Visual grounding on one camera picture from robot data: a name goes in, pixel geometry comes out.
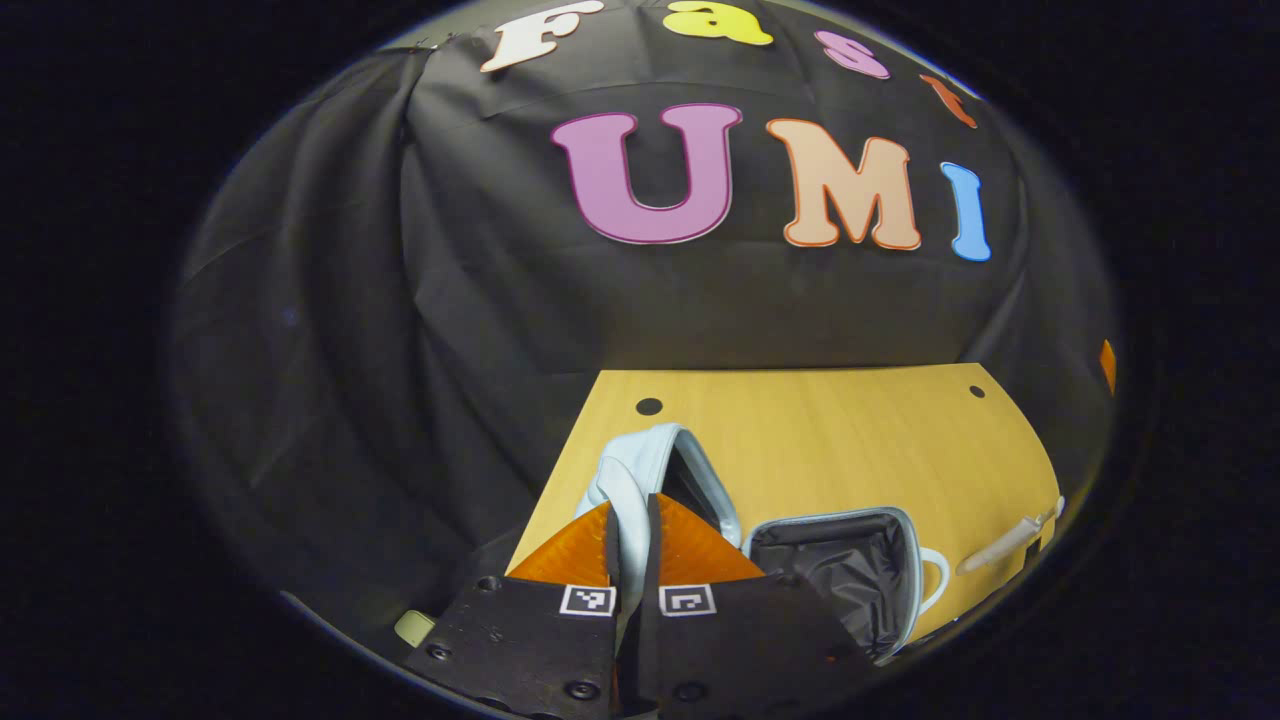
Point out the black backdrop cloth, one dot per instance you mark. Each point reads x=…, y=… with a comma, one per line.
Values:
x=450, y=300

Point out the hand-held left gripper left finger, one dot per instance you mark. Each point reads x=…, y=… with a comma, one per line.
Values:
x=530, y=640

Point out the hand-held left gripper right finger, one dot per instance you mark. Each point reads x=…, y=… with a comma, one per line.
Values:
x=730, y=640

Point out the pale green block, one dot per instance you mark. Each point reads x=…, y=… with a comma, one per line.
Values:
x=414, y=628

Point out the light blue suitcase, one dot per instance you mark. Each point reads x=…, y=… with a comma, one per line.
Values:
x=840, y=570

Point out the white skin care tube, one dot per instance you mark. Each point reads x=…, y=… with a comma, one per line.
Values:
x=1000, y=548

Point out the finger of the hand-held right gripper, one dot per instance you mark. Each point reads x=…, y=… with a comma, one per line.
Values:
x=1107, y=367

